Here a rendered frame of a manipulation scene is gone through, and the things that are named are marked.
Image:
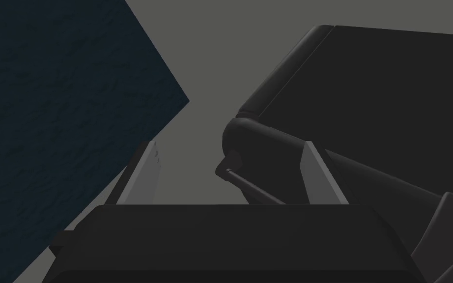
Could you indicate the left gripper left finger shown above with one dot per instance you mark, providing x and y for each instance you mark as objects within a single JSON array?
[{"x": 140, "y": 181}]

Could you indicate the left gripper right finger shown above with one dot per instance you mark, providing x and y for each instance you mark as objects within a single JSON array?
[{"x": 320, "y": 181}]

